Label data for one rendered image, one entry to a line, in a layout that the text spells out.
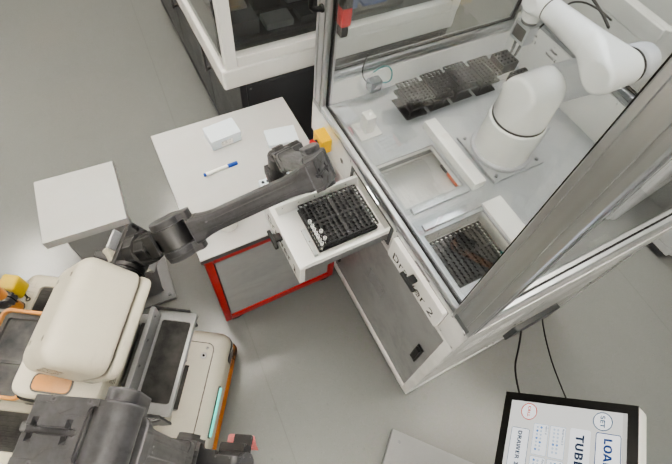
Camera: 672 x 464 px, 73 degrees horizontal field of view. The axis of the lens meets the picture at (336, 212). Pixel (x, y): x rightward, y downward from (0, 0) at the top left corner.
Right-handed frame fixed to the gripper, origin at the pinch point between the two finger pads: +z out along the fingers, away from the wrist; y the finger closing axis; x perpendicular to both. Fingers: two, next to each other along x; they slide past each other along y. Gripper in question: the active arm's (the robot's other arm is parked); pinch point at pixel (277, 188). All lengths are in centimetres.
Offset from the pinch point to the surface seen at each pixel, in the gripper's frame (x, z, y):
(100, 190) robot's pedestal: 60, 5, 26
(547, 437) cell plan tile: -29, -25, -106
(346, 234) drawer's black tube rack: -13.4, -6.8, -30.3
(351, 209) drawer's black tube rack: -18.5, -9.0, -23.1
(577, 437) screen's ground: -33, -30, -108
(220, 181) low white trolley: 18.1, 5.3, 14.4
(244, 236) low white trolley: 17.2, 5.0, -12.0
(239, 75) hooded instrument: -4, -5, 56
